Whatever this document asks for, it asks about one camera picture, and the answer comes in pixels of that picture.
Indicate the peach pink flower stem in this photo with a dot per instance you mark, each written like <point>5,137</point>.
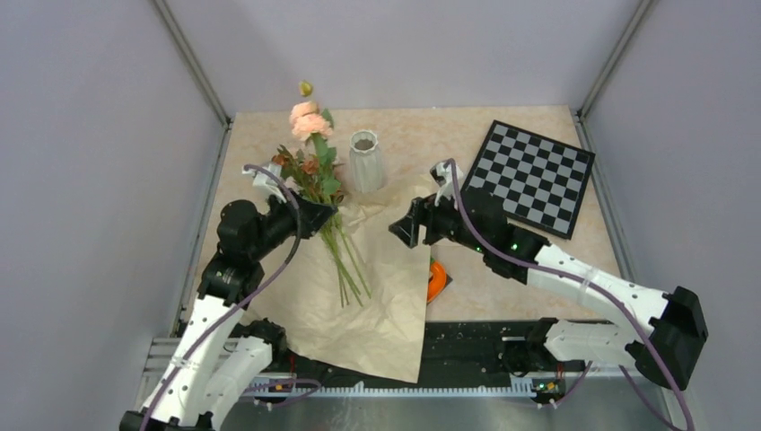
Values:
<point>315,160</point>

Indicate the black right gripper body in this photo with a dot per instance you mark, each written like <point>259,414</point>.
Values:
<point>443,221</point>

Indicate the orange paper flower bouquet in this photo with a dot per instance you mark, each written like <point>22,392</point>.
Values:
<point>372,323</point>

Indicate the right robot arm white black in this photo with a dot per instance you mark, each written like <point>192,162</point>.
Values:
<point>660,334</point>

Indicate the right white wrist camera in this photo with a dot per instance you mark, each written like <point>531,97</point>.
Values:
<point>444,173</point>

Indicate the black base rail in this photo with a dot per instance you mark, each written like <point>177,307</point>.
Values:
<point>456,356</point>

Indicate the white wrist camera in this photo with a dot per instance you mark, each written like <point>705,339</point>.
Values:
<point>444,173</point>
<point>267,177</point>

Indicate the artificial flower bunch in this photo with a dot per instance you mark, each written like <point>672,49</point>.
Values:
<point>333,238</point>

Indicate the white ribbed vase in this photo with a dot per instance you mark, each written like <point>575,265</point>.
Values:
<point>366,161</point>

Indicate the black grey checkerboard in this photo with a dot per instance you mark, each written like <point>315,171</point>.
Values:
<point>532,178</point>

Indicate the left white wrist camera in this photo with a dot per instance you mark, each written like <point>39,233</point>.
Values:
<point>267,177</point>

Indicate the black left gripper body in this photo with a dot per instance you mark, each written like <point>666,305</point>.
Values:
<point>278,224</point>

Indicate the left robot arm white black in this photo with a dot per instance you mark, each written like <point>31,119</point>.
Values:
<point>198,389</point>

